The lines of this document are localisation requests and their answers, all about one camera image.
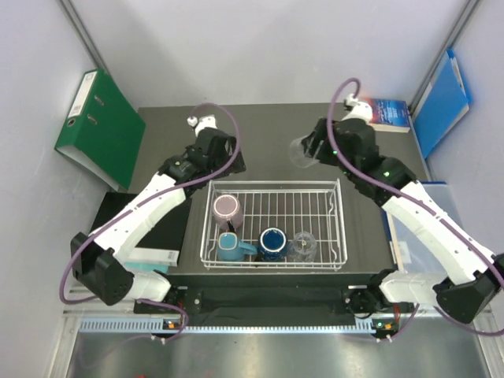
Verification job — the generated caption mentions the clear faceted glass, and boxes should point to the clear faceted glass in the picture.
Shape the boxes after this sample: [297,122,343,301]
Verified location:
[288,232,317,263]
[288,135,320,169]

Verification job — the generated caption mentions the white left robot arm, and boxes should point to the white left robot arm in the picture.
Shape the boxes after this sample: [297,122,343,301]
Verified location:
[71,128,246,313]

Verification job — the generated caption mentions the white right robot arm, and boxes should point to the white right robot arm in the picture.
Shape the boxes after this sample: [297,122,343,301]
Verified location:
[295,118,503,324]

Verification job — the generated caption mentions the paperback book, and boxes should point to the paperback book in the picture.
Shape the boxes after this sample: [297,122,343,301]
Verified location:
[360,98,410,133]

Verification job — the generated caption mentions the pink mug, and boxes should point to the pink mug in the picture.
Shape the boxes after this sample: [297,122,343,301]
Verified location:
[212,195,243,232]

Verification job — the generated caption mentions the black book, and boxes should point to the black book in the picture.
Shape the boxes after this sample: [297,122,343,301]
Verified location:
[91,192,192,267]

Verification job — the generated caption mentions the blue folder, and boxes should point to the blue folder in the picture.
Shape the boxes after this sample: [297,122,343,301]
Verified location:
[413,49,473,158]

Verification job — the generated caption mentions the light blue mug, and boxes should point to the light blue mug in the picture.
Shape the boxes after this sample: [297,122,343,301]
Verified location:
[217,232,258,262]

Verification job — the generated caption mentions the dark blue mug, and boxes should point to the dark blue mug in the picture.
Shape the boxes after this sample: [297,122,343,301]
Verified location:
[258,228,287,262]

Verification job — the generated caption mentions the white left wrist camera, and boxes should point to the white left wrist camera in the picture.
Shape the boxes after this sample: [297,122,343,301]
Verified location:
[187,114,217,136]

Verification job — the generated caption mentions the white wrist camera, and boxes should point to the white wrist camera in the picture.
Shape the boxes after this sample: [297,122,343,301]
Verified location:
[342,94,372,124]
[187,114,217,136]

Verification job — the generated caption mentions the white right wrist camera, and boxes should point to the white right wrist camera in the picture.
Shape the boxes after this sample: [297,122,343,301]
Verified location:
[342,94,372,124]

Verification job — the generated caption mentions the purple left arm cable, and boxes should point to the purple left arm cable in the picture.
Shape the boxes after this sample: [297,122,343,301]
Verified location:
[58,102,242,305]

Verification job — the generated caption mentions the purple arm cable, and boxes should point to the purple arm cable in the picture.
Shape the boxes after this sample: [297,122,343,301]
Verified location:
[58,102,242,305]
[328,77,504,336]

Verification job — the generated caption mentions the white wire dish rack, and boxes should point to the white wire dish rack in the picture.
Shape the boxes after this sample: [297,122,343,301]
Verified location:
[200,180,348,272]

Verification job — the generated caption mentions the green ring binder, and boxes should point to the green ring binder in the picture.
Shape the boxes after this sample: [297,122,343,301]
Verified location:
[54,69,146,191]

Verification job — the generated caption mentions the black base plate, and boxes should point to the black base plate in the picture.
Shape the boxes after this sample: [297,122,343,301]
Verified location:
[132,271,398,328]

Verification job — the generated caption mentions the white cable duct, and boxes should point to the white cable duct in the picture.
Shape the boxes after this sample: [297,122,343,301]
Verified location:
[79,317,376,335]

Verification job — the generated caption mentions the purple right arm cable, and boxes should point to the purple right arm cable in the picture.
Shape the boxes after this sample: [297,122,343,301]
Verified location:
[328,77,504,336]

